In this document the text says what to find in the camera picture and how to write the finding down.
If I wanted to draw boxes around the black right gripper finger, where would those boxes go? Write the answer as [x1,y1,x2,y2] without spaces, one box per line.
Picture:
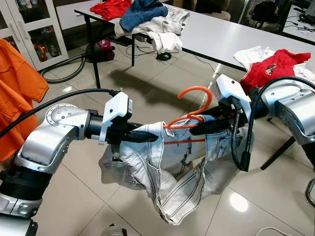
[189,114,223,137]

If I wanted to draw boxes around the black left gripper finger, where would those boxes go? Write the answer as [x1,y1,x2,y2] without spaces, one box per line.
[131,128,159,144]

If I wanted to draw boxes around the orange red plastic hanger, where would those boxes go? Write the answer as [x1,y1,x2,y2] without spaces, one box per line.
[163,86,214,145]

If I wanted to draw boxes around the white jeans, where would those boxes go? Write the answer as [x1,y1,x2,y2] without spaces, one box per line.
[98,119,256,226]

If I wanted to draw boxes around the black metal leg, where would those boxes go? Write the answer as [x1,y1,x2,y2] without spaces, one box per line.
[261,137,296,170]

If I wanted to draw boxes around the red shirt white print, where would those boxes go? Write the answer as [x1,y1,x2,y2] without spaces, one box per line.
[240,49,312,92]

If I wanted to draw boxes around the white table black legs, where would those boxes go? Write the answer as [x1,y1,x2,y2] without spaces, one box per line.
[74,0,315,90]

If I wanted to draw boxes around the red vacuum cleaner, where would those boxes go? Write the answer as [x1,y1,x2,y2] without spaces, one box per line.
[85,39,117,62]

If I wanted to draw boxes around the grey robot foot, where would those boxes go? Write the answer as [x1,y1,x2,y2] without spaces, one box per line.
[101,224,128,236]

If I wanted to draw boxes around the brown armchair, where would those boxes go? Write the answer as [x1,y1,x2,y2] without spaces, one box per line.
[194,0,232,21]

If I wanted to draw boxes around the white desk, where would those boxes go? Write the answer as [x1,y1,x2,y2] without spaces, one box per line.
[282,4,315,44]

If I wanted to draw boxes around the orange shirt purple print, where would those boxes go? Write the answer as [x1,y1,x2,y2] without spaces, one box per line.
[0,38,50,162]

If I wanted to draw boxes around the crumpled blue denim garment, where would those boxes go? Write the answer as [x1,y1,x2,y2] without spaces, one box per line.
[120,0,169,32]

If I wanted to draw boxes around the crumpled red garment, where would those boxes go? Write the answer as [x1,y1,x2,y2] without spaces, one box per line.
[90,0,132,21]

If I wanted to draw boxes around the white display cabinet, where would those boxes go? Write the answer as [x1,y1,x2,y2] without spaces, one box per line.
[0,0,69,70]

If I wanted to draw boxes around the white drawer unit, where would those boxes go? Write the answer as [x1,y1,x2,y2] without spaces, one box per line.
[55,0,96,30]

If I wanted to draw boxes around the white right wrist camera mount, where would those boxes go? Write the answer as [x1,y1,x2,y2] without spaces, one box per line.
[216,74,252,122]

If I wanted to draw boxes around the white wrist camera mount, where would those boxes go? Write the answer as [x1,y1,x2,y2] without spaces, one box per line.
[100,91,134,146]
[216,74,252,122]

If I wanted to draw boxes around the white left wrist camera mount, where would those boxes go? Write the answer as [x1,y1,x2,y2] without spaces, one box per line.
[100,91,134,146]

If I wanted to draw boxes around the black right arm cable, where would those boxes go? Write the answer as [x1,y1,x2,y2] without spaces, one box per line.
[230,76,315,172]

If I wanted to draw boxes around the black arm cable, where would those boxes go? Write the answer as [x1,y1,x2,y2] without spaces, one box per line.
[0,88,121,139]
[230,76,315,172]

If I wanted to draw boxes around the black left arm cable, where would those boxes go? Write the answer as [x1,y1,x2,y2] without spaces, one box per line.
[0,88,121,139]

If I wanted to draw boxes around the grey vacuum hose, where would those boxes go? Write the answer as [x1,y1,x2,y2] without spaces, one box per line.
[39,52,90,84]

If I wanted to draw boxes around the white floor cable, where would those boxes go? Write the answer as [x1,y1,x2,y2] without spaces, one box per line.
[255,226,292,236]

